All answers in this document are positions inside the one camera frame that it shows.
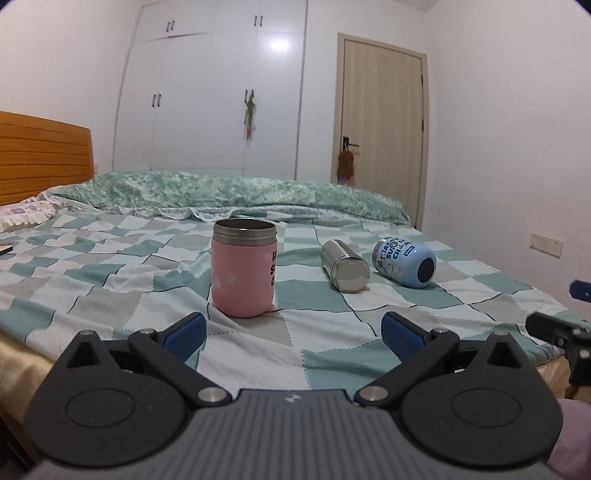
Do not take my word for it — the pink steel cup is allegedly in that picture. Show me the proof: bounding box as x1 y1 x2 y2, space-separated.
211 218 277 318

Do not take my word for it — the light blue printed cup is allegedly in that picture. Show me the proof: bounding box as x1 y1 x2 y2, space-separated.
372 237 437 289

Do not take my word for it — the stainless steel bottle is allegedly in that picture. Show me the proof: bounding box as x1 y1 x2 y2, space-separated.
321 239 370 294

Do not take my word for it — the checkered teal blanket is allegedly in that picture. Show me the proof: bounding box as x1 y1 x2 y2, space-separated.
0 209 588 393

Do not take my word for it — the green floral quilt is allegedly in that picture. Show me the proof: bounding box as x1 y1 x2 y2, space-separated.
46 171 411 226

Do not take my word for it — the brown plush toy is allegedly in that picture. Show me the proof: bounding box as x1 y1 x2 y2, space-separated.
337 149 355 185

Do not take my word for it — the purple floral pillow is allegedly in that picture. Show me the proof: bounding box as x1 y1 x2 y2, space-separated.
0 197 58 233

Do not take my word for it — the green hanging ornament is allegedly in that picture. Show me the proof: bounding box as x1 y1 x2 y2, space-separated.
243 93 256 142

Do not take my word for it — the wooden headboard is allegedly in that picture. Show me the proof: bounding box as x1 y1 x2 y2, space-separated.
0 111 95 205

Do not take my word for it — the beige door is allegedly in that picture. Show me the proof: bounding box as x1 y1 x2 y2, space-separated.
331 33 430 228

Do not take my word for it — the white wardrobe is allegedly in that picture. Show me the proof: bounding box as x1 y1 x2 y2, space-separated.
113 1 308 180

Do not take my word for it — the white wall socket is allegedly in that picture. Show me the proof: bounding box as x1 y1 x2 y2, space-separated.
529 233 564 258

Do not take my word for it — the black door handle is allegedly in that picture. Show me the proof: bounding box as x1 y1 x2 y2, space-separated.
342 136 360 150

